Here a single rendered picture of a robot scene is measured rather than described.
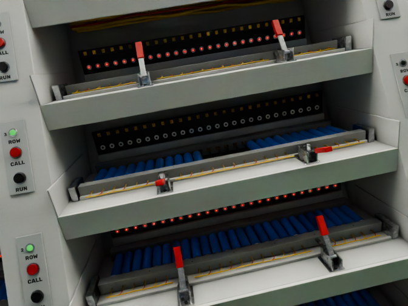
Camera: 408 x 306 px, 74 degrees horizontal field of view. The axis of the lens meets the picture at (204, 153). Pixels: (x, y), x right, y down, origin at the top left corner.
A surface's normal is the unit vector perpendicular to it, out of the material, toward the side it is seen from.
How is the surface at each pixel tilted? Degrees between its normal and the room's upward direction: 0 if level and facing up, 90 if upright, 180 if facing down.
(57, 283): 90
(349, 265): 23
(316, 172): 113
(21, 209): 90
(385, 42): 90
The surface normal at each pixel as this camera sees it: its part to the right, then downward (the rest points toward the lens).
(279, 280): -0.16, -0.93
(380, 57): 0.06, -0.08
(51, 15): 0.13, 0.29
